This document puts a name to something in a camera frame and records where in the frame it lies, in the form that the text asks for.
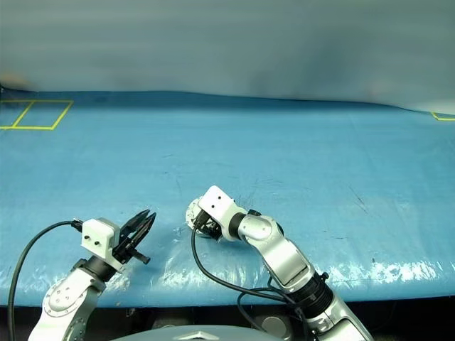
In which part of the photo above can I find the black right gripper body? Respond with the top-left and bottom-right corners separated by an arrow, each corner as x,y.
198,209 -> 223,240

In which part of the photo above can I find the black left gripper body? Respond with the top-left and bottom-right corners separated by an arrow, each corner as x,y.
113,227 -> 151,266

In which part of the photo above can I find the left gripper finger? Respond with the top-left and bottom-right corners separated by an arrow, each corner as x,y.
122,209 -> 150,237
127,212 -> 157,250

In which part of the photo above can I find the round silver motor rotor cover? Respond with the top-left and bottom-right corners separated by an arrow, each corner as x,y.
184,197 -> 204,229

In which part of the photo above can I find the blue plastic table cover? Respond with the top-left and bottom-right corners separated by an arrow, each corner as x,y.
0,90 -> 455,308

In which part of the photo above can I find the grey robot torso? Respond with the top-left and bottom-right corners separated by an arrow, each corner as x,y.
120,330 -> 257,341

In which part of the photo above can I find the grey rounded shape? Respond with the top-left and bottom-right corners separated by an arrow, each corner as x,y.
258,313 -> 291,339

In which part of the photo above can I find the yellow tape double rectangle marking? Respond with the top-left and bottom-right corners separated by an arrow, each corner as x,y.
0,99 -> 75,131

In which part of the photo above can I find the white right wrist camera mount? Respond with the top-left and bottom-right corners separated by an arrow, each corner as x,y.
197,185 -> 247,242

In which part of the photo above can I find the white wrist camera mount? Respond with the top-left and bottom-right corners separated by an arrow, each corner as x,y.
197,185 -> 247,242
80,217 -> 122,275

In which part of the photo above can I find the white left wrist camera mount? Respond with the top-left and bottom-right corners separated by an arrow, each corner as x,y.
80,217 -> 122,275

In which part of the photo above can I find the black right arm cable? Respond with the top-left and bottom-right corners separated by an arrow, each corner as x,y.
191,228 -> 311,341

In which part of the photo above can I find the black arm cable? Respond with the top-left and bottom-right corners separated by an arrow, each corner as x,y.
191,228 -> 311,341
7,220 -> 85,341

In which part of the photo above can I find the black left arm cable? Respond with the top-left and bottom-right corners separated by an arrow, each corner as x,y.
7,220 -> 85,341

